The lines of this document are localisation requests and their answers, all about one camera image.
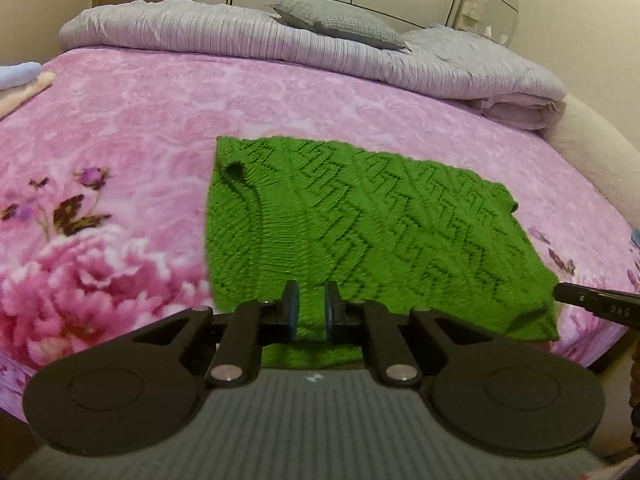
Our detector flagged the white wall shelf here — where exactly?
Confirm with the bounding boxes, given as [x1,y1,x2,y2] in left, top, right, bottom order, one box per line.
[460,0,483,28]

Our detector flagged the green knitted sweater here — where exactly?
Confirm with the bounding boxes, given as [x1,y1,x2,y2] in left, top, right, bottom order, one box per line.
[206,135,560,368]

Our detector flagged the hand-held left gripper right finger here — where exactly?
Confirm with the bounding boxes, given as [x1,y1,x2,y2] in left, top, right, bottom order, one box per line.
[324,281,493,386]

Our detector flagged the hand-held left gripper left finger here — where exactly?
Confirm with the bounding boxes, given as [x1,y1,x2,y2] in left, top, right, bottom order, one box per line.
[132,280,301,387]

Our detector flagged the lilac folded duvet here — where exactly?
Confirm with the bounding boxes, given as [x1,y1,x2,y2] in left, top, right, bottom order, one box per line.
[59,0,568,133]

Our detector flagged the pink floral blanket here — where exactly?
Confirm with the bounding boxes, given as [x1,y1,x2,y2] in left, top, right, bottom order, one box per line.
[0,45,640,421]

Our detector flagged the white quilted headboard cushion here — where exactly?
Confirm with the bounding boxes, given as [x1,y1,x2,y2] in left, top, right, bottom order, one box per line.
[547,94,640,221]

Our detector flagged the grey pillow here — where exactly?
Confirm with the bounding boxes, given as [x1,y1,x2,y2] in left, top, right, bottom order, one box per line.
[267,0,413,53]

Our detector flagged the oval mirror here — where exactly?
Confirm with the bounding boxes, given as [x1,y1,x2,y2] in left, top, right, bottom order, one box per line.
[481,0,521,47]

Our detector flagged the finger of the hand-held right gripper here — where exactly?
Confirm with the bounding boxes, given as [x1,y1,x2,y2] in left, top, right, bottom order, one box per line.
[554,282,608,311]

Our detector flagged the peach folded cloth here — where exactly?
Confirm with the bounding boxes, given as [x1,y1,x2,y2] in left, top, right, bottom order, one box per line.
[0,71,57,120]

